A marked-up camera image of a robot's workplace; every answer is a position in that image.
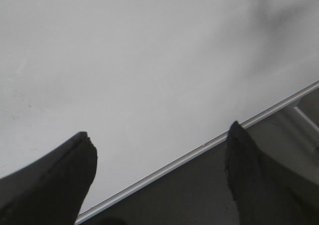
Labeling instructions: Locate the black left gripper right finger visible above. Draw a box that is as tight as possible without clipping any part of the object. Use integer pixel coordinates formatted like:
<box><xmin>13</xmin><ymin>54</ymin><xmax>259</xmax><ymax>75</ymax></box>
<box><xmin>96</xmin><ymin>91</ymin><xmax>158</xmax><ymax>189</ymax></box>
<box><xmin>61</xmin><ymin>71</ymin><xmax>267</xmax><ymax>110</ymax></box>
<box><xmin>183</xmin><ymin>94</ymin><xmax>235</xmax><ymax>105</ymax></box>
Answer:
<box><xmin>224</xmin><ymin>121</ymin><xmax>319</xmax><ymax>225</ymax></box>

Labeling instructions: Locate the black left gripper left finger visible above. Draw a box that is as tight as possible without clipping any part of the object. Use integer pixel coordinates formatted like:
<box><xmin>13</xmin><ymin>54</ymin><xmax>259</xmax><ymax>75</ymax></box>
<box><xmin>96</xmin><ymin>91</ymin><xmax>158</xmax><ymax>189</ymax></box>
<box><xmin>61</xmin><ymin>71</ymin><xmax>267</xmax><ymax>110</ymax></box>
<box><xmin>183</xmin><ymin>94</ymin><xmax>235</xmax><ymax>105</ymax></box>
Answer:
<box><xmin>0</xmin><ymin>131</ymin><xmax>97</xmax><ymax>225</ymax></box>

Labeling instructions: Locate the white whiteboard with aluminium frame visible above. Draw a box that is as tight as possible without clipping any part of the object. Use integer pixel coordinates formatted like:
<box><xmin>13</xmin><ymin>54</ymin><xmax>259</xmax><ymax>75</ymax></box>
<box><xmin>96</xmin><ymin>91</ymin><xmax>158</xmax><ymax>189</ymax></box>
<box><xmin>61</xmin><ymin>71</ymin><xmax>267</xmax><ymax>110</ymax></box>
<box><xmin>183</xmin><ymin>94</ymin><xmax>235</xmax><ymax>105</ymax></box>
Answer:
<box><xmin>0</xmin><ymin>0</ymin><xmax>319</xmax><ymax>222</ymax></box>

